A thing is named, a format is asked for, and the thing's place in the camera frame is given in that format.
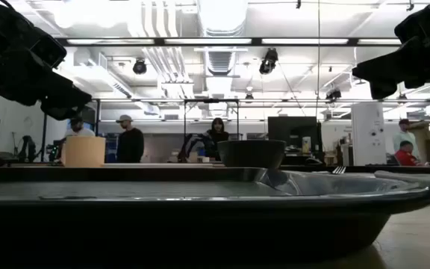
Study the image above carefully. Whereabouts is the tan cup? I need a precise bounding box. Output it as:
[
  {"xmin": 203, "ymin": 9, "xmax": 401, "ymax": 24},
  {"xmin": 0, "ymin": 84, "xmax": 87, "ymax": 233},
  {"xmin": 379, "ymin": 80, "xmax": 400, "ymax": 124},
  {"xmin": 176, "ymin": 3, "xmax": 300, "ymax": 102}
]
[{"xmin": 62, "ymin": 135, "xmax": 107, "ymax": 168}]

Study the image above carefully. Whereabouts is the black computer monitor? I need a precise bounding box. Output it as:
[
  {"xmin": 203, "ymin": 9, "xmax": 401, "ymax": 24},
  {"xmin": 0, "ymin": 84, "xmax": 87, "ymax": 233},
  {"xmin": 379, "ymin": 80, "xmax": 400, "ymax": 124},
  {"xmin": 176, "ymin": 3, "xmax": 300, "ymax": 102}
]
[{"xmin": 267, "ymin": 116, "xmax": 323, "ymax": 152}]

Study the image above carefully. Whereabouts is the black ceiling spotlight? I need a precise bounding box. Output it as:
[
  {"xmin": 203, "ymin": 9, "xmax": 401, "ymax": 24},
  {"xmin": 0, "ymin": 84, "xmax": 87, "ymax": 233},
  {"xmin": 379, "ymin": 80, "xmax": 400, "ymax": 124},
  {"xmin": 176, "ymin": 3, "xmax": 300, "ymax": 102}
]
[
  {"xmin": 258, "ymin": 47, "xmax": 279, "ymax": 75},
  {"xmin": 132, "ymin": 58, "xmax": 148, "ymax": 75},
  {"xmin": 325, "ymin": 88, "xmax": 342, "ymax": 102}
]

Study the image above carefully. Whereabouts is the dark serving tray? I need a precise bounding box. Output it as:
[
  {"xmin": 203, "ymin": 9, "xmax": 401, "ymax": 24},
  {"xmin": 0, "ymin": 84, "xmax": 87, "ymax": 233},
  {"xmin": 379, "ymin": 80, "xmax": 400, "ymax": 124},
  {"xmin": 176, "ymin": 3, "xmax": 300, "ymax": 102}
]
[{"xmin": 0, "ymin": 166, "xmax": 430, "ymax": 269}]

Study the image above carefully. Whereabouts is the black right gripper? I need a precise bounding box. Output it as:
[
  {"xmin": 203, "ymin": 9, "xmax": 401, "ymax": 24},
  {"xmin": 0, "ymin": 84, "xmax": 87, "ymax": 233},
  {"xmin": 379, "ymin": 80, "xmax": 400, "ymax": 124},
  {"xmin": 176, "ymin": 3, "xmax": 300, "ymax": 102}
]
[{"xmin": 352, "ymin": 0, "xmax": 430, "ymax": 100}]

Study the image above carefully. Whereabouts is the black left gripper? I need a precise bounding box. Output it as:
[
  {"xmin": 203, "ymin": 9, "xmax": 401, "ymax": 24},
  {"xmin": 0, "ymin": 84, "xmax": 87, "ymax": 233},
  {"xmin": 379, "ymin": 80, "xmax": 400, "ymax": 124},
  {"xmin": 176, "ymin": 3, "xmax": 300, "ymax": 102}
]
[{"xmin": 0, "ymin": 0, "xmax": 93, "ymax": 121}]

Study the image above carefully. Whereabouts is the black metal stand frame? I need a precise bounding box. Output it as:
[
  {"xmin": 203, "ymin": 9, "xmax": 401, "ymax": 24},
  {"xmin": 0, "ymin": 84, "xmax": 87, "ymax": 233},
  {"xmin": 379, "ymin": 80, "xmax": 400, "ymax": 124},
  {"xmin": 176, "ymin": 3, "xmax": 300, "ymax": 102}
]
[{"xmin": 183, "ymin": 98, "xmax": 240, "ymax": 141}]

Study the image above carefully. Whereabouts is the dark bowl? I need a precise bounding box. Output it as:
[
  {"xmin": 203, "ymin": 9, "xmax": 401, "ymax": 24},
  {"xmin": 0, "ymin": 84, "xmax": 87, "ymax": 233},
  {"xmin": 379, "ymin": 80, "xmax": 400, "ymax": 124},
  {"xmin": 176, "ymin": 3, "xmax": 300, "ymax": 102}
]
[{"xmin": 216, "ymin": 139, "xmax": 287, "ymax": 169}]

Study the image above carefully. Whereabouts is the person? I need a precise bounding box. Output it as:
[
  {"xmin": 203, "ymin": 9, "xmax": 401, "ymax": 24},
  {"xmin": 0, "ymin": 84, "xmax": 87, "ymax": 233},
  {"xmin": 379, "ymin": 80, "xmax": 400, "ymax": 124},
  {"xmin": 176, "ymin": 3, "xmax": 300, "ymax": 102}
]
[
  {"xmin": 393, "ymin": 140, "xmax": 429, "ymax": 167},
  {"xmin": 116, "ymin": 114, "xmax": 145, "ymax": 164},
  {"xmin": 60, "ymin": 117, "xmax": 96, "ymax": 161},
  {"xmin": 204, "ymin": 117, "xmax": 230, "ymax": 161},
  {"xmin": 393, "ymin": 118, "xmax": 422, "ymax": 160}
]

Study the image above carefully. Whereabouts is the white ceiling air duct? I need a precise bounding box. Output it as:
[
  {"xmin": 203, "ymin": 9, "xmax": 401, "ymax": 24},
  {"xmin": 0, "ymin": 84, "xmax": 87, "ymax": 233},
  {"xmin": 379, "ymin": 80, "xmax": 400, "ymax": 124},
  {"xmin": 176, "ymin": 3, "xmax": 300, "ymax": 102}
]
[{"xmin": 196, "ymin": 0, "xmax": 249, "ymax": 75}]

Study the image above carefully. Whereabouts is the overhead beam with light panels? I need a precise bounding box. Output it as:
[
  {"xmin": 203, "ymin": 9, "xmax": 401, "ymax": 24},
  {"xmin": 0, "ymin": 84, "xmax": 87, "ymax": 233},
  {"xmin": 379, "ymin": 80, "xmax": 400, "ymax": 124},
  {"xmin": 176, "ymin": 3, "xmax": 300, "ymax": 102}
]
[{"xmin": 54, "ymin": 37, "xmax": 402, "ymax": 47}]

